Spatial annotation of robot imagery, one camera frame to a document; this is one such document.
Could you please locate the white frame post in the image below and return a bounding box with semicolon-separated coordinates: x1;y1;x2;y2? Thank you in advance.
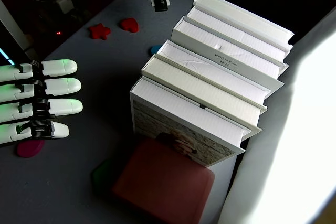
0;0;40;61

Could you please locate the magenta round block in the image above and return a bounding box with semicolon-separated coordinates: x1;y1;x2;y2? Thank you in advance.
16;139;46;158

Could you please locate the white book with printed text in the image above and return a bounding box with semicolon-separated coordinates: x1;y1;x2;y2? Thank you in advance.
171;15;286;93

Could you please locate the grey table cloth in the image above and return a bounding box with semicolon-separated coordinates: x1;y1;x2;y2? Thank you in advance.
0;0;247;224

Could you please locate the white power adapter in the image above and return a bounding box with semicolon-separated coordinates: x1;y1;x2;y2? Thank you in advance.
54;0;76;15

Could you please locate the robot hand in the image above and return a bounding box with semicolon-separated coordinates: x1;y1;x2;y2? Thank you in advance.
0;58;84;145

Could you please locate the green block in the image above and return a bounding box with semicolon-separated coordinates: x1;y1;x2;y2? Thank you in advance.
91;157;124;193

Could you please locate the white faux book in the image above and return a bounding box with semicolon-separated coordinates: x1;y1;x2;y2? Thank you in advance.
193;0;295;51
143;74;263;141
141;53;269;116
149;39;271;101
186;5;289;65

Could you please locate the red star block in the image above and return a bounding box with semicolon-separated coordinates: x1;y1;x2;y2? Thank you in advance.
88;23;111;41

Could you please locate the red hardcover book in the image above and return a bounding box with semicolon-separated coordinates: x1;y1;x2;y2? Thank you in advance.
111;137;216;224

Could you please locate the red heart block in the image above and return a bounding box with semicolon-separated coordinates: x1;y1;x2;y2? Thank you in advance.
119;17;139;34

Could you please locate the white backdrop board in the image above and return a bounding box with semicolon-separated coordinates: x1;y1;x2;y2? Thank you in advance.
217;6;336;224

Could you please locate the book with photo cover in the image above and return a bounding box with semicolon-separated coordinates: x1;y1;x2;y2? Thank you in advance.
129;76;246;168

